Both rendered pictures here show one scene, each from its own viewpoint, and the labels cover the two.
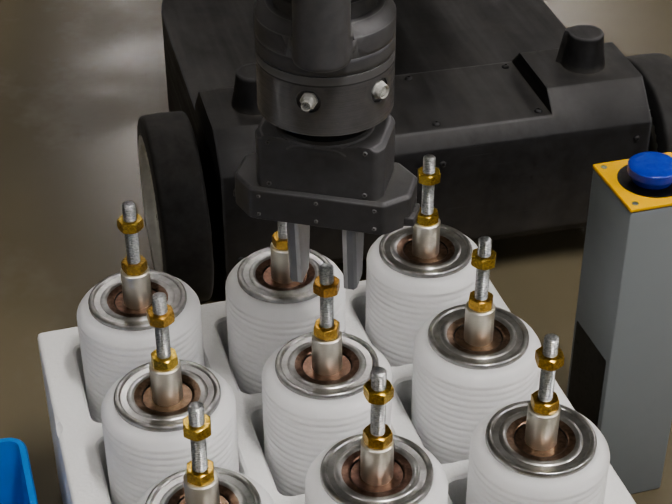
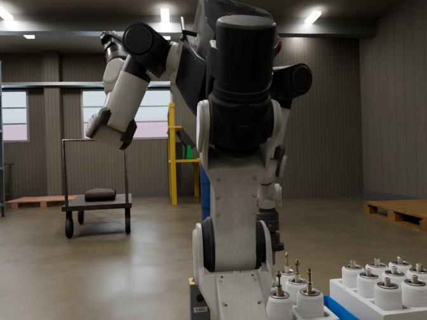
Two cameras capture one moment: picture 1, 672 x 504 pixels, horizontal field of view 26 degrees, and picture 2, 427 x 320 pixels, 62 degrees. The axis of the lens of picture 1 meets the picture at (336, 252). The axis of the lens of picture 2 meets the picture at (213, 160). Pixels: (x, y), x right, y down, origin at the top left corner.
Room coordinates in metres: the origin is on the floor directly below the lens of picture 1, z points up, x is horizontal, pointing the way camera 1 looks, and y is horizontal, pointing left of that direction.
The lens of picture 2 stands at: (2.25, 0.00, 0.75)
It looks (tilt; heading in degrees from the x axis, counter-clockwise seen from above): 0 degrees down; 188
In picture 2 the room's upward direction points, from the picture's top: 2 degrees counter-clockwise
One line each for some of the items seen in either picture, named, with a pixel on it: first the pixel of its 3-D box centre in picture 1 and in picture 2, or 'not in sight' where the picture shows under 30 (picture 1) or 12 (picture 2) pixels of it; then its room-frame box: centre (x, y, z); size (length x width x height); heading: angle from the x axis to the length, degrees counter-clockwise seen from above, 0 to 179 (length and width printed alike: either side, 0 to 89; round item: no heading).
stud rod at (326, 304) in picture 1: (326, 309); not in sight; (0.82, 0.01, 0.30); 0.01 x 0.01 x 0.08
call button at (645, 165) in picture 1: (652, 173); not in sight; (0.98, -0.25, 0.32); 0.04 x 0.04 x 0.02
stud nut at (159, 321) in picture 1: (160, 315); not in sight; (0.79, 0.12, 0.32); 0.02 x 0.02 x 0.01; 78
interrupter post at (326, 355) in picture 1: (326, 351); not in sight; (0.82, 0.01, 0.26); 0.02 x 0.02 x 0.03
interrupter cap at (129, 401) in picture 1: (167, 395); (297, 281); (0.79, 0.12, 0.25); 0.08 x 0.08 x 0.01
